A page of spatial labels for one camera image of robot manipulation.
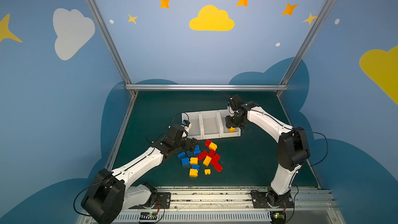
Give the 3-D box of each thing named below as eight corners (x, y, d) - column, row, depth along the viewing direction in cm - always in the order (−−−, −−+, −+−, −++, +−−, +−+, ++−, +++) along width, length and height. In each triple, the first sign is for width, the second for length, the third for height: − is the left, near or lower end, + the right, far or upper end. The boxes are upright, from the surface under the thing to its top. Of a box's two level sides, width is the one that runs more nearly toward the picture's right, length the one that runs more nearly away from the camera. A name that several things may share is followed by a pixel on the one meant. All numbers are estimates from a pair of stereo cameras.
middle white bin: (202, 139, 97) (203, 134, 92) (200, 116, 108) (200, 111, 103) (222, 138, 97) (223, 133, 92) (217, 115, 109) (218, 109, 104)
